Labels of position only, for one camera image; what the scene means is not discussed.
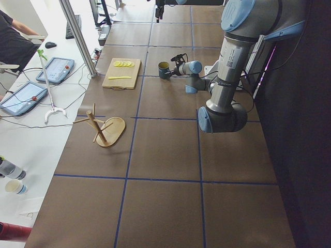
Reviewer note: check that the clear water bottle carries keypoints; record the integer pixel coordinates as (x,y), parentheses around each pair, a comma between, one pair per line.
(10,170)

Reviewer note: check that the red object at edge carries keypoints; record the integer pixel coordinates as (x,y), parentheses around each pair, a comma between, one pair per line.
(16,233)

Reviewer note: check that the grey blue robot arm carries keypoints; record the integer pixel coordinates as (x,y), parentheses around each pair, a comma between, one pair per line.
(242,22)

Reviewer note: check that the dark green mug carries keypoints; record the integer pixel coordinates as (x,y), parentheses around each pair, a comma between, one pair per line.
(163,70)

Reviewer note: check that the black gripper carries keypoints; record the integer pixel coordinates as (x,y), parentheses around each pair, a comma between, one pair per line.
(174,71)

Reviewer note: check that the near blue teach pendant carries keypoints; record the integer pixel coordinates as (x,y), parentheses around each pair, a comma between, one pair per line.
(24,99)

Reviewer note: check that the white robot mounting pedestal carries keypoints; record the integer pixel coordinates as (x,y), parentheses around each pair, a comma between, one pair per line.
(211,72)

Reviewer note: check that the black computer mouse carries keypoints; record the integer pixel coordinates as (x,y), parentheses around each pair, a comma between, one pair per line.
(49,45)

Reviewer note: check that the silver reacher grabber tool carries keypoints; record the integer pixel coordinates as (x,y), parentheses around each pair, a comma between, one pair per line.
(53,109)

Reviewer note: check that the aluminium frame post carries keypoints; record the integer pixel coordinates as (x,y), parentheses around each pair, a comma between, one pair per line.
(69,15)

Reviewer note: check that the yellow plastic knife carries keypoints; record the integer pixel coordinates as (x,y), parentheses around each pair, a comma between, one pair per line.
(118,77)

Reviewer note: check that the black power box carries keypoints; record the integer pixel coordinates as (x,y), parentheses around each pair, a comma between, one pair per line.
(103,34)

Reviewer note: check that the wooden cutting board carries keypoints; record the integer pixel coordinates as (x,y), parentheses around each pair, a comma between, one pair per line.
(122,71)

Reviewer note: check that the far blue teach pendant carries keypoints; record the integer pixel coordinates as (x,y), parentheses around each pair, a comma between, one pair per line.
(57,69)

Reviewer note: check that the blue teach pendant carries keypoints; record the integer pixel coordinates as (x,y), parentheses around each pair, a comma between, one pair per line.
(24,99)
(57,69)

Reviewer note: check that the wooden cup storage rack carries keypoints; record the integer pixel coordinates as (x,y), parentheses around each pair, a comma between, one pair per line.
(107,131)

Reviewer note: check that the white paper cup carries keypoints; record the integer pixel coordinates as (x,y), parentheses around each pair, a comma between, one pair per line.
(15,186)

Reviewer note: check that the orange black connector block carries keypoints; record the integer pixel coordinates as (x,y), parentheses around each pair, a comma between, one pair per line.
(96,54)

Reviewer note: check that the person in black shirt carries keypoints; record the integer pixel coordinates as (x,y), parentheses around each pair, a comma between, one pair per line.
(15,49)

